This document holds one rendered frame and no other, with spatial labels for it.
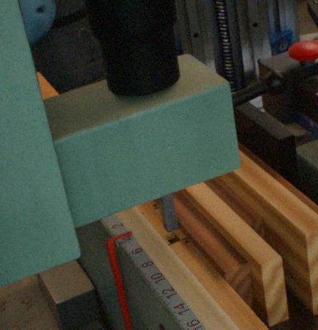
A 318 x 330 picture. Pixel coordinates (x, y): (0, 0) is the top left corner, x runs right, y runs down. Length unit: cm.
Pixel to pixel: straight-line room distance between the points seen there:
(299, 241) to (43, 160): 20
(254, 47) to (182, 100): 80
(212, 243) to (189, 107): 11
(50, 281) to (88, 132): 28
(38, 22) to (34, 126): 59
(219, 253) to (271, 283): 5
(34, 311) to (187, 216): 24
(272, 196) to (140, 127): 13
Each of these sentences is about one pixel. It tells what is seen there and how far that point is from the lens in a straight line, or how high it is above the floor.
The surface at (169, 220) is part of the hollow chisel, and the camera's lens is 68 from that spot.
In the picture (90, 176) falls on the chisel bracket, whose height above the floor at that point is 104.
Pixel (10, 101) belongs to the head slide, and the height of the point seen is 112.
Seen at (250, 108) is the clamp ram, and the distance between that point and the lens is 75.
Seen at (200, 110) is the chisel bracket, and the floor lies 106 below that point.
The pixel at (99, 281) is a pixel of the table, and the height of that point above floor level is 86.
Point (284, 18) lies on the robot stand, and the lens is 150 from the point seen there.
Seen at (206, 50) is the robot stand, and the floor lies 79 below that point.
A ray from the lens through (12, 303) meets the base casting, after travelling 92.
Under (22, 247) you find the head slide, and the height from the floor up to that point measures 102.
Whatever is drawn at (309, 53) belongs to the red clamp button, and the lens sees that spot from 77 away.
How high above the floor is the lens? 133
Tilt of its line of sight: 29 degrees down
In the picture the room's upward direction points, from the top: 11 degrees counter-clockwise
